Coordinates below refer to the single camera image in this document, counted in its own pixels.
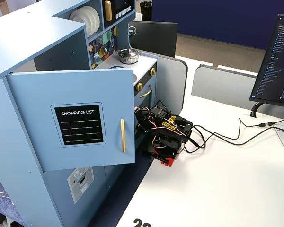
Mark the gray desk divider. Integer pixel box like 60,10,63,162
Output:
191,64,259,111
138,51,189,114

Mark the black Dell monitor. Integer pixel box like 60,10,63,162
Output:
128,20,178,59

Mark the red table clamp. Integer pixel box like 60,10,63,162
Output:
160,156,176,168

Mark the colourful patterned backsplash panel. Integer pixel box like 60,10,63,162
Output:
88,25,119,70

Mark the steel pot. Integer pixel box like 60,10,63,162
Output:
118,54,140,65

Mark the white plate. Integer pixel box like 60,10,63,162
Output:
86,5,101,33
80,6,98,34
69,9,93,38

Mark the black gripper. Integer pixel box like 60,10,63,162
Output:
135,110,155,134

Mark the monitor with lit screen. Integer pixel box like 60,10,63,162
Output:
249,14,284,110

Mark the gold cabinet door handle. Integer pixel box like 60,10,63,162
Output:
120,119,127,154

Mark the blue toy kitchen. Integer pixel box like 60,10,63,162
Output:
0,0,158,227

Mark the black trash bin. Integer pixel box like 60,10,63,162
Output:
140,1,153,22

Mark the black shopping list board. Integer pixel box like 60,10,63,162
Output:
50,102,107,148

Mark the dark blue partition panel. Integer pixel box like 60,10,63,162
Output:
151,0,284,51

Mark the black toy microwave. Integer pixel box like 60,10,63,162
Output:
101,0,136,30

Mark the gold microwave handle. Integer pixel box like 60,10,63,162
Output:
104,0,113,22

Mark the blue cabinet door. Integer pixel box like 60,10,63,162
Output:
5,68,136,172

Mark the gold oven handle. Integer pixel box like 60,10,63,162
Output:
139,84,153,98

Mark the black cable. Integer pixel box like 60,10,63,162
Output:
183,126,284,154
191,117,284,140

